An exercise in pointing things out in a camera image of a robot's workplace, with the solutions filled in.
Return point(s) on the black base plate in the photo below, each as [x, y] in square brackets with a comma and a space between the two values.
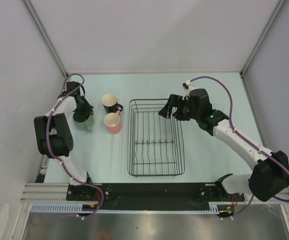
[164, 196]

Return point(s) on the black wire dish rack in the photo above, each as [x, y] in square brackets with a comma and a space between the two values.
[155, 144]

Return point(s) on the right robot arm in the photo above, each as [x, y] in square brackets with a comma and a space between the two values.
[268, 177]

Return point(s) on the black cup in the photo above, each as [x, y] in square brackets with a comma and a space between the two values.
[110, 103]

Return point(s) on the small clear faceted glass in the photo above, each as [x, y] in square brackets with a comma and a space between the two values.
[218, 107]

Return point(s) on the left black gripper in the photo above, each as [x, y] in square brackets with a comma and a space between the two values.
[88, 109]

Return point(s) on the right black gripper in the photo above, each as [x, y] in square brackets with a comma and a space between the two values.
[172, 101]

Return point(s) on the green ceramic cup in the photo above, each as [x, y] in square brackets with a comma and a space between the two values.
[83, 122]

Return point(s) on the white slotted cable duct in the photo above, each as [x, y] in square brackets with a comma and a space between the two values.
[78, 208]

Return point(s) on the pink mug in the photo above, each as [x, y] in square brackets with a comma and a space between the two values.
[112, 122]

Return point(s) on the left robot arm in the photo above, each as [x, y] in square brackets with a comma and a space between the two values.
[53, 135]

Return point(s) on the aluminium frame rail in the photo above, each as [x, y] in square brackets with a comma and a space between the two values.
[44, 193]

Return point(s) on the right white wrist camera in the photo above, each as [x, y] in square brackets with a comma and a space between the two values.
[188, 87]

